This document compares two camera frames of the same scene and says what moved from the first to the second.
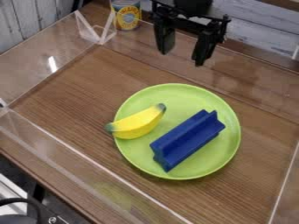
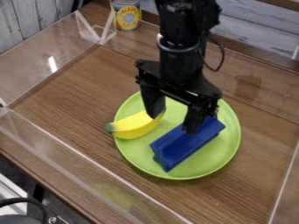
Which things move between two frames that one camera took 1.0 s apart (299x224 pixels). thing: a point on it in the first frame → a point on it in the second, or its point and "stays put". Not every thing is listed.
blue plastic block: [182, 142] stays put
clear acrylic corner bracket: [97, 33] stays put
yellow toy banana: [138, 124] stays put
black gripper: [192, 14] → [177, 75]
